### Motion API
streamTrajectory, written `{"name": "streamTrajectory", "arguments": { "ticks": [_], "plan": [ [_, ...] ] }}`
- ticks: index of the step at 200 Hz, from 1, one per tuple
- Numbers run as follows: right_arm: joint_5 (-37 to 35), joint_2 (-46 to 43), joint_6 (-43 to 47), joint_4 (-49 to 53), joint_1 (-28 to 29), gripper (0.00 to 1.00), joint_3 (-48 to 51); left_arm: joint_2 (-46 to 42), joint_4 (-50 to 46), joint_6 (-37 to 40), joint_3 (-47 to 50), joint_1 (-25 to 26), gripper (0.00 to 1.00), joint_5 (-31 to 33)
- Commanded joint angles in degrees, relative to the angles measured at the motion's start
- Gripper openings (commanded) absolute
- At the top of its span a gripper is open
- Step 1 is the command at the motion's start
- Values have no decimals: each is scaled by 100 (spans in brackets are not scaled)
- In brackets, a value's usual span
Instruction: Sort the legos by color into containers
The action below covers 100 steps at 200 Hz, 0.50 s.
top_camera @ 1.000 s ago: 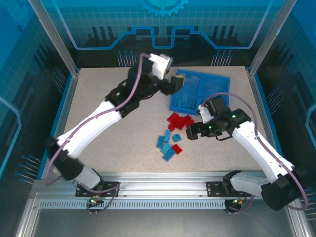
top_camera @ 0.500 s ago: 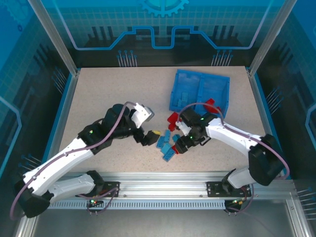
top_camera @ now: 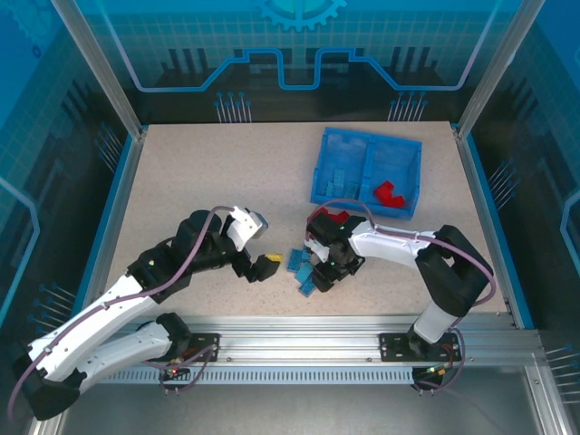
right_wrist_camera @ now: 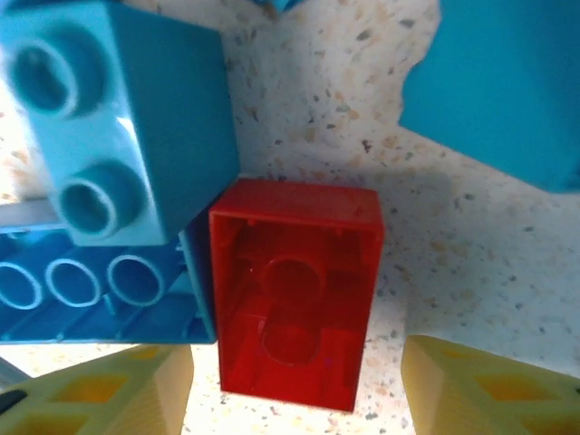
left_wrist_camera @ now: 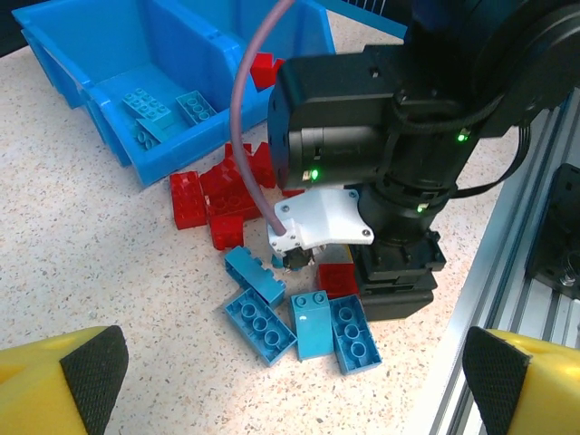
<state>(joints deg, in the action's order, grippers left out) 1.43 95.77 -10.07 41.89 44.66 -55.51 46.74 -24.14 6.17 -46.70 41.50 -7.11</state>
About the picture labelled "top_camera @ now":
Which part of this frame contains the teal sloped lego brick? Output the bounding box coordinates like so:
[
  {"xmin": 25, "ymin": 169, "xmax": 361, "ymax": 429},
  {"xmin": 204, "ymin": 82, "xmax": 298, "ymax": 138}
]
[{"xmin": 294, "ymin": 263, "xmax": 317, "ymax": 285}]

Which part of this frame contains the red long lego brick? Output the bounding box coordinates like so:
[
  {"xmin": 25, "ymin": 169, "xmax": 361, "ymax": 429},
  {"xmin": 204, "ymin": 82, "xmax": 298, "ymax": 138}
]
[{"xmin": 316, "ymin": 208, "xmax": 353, "ymax": 224}]

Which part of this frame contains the blue table edge trim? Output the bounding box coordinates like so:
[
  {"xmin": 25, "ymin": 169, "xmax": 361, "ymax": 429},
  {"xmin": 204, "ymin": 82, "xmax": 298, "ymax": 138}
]
[
  {"xmin": 72, "ymin": 130, "xmax": 137, "ymax": 314},
  {"xmin": 465, "ymin": 131, "xmax": 537, "ymax": 330}
]

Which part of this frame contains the blue divided storage bin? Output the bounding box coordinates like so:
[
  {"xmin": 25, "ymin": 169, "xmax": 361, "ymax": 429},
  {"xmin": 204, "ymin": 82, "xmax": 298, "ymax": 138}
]
[{"xmin": 309, "ymin": 125, "xmax": 423, "ymax": 222}]

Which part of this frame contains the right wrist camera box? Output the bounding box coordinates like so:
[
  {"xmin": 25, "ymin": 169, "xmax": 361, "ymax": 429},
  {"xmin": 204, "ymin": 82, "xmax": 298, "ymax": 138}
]
[{"xmin": 304, "ymin": 238, "xmax": 331, "ymax": 263}]

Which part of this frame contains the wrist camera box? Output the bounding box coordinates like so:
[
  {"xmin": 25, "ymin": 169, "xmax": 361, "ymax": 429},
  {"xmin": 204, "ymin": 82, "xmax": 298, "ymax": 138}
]
[
  {"xmin": 225, "ymin": 206, "xmax": 269, "ymax": 253},
  {"xmin": 304, "ymin": 238, "xmax": 331, "ymax": 263}
]

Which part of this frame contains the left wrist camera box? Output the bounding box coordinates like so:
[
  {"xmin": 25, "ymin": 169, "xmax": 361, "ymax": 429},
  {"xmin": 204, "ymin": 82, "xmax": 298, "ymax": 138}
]
[{"xmin": 225, "ymin": 206, "xmax": 269, "ymax": 253}]

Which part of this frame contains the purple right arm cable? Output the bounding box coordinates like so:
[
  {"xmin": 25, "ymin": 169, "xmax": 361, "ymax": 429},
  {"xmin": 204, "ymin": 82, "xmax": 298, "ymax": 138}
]
[{"xmin": 306, "ymin": 198, "xmax": 498, "ymax": 327}]

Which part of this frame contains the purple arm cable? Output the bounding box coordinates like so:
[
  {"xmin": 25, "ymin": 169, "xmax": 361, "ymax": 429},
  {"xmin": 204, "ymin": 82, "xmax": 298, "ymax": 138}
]
[
  {"xmin": 306, "ymin": 198, "xmax": 498, "ymax": 327},
  {"xmin": 6, "ymin": 204, "xmax": 237, "ymax": 422}
]

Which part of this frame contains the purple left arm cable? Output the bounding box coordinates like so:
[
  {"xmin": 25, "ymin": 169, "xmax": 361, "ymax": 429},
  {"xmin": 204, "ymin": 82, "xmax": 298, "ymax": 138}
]
[{"xmin": 6, "ymin": 204, "xmax": 237, "ymax": 422}]

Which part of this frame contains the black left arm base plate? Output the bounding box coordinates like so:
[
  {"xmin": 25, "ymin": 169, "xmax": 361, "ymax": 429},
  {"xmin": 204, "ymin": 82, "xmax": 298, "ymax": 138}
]
[{"xmin": 180, "ymin": 332, "xmax": 222, "ymax": 363}]

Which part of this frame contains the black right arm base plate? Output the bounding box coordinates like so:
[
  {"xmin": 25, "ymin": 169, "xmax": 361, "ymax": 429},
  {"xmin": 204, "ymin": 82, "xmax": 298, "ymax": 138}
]
[{"xmin": 378, "ymin": 332, "xmax": 463, "ymax": 363}]

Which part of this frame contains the slotted grey cable duct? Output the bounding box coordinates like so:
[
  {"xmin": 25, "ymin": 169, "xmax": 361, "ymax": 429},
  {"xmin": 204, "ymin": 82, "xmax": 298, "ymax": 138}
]
[{"xmin": 97, "ymin": 365, "xmax": 457, "ymax": 386}]

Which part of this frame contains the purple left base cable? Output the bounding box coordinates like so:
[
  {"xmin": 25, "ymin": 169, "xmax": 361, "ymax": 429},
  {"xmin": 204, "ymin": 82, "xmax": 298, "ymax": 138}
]
[{"xmin": 143, "ymin": 343, "xmax": 219, "ymax": 396}]

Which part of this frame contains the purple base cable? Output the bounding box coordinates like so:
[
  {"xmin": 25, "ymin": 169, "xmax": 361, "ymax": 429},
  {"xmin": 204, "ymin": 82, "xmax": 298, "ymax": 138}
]
[
  {"xmin": 143, "ymin": 343, "xmax": 219, "ymax": 396},
  {"xmin": 411, "ymin": 328, "xmax": 469, "ymax": 396}
]

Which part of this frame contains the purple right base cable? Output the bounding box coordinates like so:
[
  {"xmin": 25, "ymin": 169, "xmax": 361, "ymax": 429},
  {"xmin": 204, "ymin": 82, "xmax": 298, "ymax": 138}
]
[{"xmin": 411, "ymin": 328, "xmax": 469, "ymax": 396}]

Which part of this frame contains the slanted aluminium frame post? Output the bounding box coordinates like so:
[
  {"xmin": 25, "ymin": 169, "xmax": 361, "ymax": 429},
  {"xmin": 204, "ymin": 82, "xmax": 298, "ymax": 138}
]
[
  {"xmin": 454, "ymin": 0, "xmax": 553, "ymax": 140},
  {"xmin": 49, "ymin": 0, "xmax": 149, "ymax": 140}
]

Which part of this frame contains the aluminium corner post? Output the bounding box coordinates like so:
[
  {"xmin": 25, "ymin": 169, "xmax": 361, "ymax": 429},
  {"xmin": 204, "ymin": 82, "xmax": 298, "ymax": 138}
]
[{"xmin": 524, "ymin": 330, "xmax": 573, "ymax": 435}]

